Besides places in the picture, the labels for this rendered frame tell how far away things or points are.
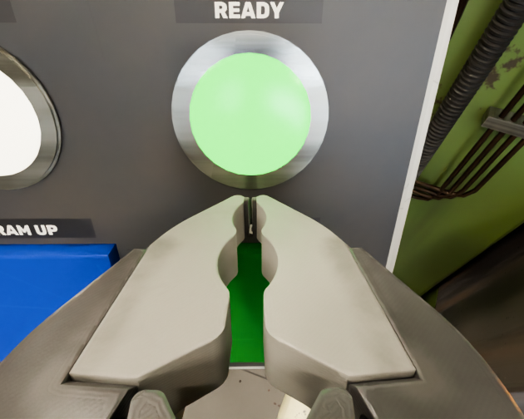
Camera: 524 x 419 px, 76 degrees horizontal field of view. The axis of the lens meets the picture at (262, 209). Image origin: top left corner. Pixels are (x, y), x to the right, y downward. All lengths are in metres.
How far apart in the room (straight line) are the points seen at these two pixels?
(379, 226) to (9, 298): 0.18
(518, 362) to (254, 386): 0.81
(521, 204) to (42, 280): 0.50
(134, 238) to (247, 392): 1.04
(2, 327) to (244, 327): 0.12
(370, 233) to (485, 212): 0.40
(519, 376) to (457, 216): 0.21
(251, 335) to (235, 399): 1.00
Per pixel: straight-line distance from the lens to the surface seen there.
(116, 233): 0.16
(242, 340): 0.19
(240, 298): 0.17
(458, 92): 0.39
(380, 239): 0.16
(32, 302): 0.20
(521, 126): 0.42
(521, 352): 0.53
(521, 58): 0.40
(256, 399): 1.18
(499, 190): 0.51
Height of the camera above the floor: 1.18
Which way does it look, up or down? 59 degrees down
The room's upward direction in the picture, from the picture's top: 1 degrees clockwise
